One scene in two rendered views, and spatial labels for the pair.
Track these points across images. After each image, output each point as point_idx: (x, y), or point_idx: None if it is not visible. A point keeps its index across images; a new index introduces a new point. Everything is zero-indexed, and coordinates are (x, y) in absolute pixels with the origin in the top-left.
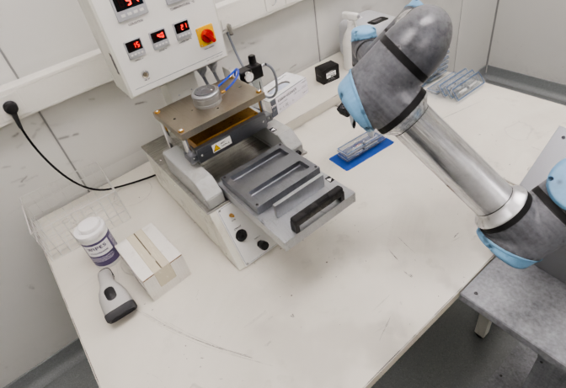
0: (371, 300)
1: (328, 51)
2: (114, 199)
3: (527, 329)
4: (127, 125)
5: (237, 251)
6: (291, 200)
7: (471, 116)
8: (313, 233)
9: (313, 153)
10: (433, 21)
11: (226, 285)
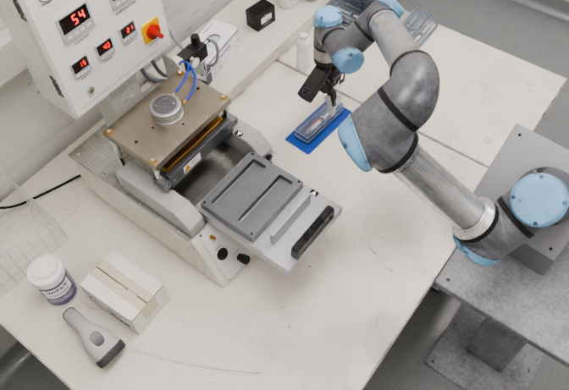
0: (359, 300)
1: None
2: (32, 215)
3: (489, 306)
4: (30, 119)
5: (220, 270)
6: (284, 226)
7: None
8: None
9: (266, 132)
10: (427, 84)
11: (212, 306)
